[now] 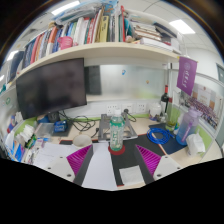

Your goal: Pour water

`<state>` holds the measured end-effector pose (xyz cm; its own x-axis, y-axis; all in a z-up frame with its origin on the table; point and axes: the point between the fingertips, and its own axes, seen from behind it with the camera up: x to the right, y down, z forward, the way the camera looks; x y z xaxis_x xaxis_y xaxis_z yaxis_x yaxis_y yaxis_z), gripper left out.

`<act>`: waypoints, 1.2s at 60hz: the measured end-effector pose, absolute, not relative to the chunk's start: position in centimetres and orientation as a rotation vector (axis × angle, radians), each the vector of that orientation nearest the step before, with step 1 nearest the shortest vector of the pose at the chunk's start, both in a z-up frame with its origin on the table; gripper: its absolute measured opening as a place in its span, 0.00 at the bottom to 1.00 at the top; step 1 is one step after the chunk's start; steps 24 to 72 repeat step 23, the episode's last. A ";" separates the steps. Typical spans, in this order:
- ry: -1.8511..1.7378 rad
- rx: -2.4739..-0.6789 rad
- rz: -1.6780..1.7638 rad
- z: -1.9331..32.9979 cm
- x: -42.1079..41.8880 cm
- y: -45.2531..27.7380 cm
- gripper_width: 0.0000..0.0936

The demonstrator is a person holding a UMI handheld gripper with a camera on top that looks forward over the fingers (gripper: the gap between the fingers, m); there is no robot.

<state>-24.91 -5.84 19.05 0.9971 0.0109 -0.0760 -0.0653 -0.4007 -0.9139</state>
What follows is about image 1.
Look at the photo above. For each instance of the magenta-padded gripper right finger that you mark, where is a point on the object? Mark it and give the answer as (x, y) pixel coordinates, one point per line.
(166, 166)

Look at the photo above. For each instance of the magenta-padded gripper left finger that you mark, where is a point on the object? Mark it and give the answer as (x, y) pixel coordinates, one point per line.
(58, 166)

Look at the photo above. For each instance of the green-labelled clear drink bottle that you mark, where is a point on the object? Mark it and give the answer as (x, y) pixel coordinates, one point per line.
(117, 133)

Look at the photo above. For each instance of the purple translucent water jug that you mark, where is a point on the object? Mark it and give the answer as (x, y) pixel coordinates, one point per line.
(187, 128)

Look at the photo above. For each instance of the printed paper sheet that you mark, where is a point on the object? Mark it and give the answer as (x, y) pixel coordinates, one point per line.
(50, 150)

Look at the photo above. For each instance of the white napkin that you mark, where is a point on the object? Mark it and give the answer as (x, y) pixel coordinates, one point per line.
(131, 175)

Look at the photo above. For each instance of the crumpled white tissue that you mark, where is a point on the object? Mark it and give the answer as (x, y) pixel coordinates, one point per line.
(195, 145)

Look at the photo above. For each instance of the black desk mat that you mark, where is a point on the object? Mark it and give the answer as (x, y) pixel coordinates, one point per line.
(128, 160)

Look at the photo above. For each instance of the clear plastic box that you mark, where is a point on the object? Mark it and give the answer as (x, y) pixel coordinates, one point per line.
(45, 130)

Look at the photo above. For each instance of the small blue box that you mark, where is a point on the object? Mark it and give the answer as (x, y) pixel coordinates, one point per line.
(61, 126)

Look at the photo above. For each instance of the blank white paper sheet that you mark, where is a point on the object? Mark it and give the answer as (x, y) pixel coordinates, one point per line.
(100, 166)

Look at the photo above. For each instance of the green drinking glass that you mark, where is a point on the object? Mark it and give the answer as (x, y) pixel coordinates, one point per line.
(172, 120)

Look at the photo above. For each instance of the grey metal laptop stand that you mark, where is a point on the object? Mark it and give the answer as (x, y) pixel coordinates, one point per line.
(131, 131)

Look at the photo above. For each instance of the flat round red coaster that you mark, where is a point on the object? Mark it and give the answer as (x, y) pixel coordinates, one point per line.
(116, 153)

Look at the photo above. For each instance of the white lidded jar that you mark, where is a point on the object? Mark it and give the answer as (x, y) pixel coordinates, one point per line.
(155, 110)

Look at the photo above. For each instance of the dark wine bottle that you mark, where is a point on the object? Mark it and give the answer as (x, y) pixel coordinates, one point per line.
(164, 100)

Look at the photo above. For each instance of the group photo poster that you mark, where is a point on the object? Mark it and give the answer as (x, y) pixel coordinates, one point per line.
(203, 103)

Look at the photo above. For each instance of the black computer monitor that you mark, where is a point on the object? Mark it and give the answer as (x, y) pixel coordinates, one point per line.
(51, 86)

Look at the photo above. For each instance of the purple hanging flag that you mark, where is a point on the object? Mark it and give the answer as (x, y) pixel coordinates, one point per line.
(186, 75)

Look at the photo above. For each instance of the shelf unit with books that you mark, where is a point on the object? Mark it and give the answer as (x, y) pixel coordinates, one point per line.
(100, 50)

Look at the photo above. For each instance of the ceiling lights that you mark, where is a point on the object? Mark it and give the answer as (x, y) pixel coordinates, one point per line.
(181, 26)

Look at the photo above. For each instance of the white wall socket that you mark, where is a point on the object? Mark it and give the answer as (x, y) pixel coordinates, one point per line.
(141, 107)
(130, 106)
(112, 109)

